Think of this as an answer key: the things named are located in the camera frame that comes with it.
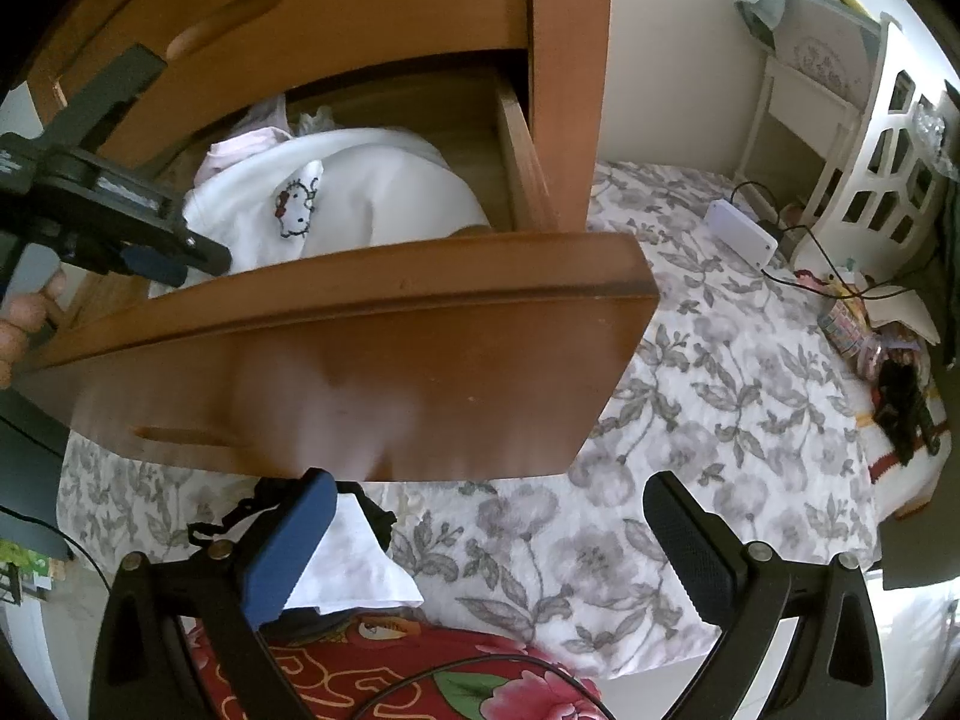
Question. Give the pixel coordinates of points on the wooden drawer with shallow front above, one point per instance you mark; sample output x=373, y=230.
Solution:
x=375, y=0

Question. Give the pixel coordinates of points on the white cat-print garment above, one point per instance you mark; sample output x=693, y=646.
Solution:
x=390, y=195

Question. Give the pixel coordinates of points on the white cutout headboard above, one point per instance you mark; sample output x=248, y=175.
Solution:
x=855, y=165

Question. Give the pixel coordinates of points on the teal cloth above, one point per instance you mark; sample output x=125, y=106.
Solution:
x=761, y=7

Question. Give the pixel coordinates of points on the cream paper booklet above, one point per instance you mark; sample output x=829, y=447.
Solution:
x=907, y=315

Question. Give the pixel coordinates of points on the white knitted cloth red stripe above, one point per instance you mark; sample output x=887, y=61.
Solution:
x=900, y=480

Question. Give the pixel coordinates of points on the person's left hand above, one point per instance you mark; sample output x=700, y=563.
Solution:
x=22, y=322

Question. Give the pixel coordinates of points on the light blue cloth in drawer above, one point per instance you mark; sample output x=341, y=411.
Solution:
x=315, y=124

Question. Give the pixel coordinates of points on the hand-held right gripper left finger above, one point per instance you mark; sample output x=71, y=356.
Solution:
x=289, y=547

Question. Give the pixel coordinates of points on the white power bank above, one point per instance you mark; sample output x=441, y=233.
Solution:
x=739, y=231

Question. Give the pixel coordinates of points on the green printed box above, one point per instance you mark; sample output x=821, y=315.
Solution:
x=22, y=559

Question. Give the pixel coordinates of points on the grey floral bedspread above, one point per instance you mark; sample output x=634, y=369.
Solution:
x=600, y=540

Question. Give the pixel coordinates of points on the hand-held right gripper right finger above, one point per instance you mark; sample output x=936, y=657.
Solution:
x=694, y=547

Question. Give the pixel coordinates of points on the crumpled clear plastic wrap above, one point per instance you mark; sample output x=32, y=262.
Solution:
x=930, y=124

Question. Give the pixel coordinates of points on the dark green hanging cloth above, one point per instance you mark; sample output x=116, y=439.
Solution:
x=954, y=240

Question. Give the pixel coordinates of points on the red floral quilt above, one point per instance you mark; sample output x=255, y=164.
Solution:
x=337, y=679

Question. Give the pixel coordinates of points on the grey printed box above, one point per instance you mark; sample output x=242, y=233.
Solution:
x=825, y=45

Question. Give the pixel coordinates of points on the black plastic gadget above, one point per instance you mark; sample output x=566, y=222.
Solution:
x=896, y=397

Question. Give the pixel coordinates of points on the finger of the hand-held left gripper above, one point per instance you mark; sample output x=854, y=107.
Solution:
x=202, y=255
x=154, y=266

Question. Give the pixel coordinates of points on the black lace garment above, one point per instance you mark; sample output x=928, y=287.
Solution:
x=266, y=496

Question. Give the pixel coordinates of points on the pink garment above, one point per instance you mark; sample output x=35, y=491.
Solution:
x=240, y=154

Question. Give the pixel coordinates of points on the white bedside shelf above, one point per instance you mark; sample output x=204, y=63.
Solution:
x=806, y=101

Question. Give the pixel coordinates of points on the white lace cloth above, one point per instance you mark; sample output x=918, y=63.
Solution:
x=360, y=570

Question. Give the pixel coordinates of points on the wooden drawer with deep front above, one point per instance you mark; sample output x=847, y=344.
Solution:
x=412, y=375

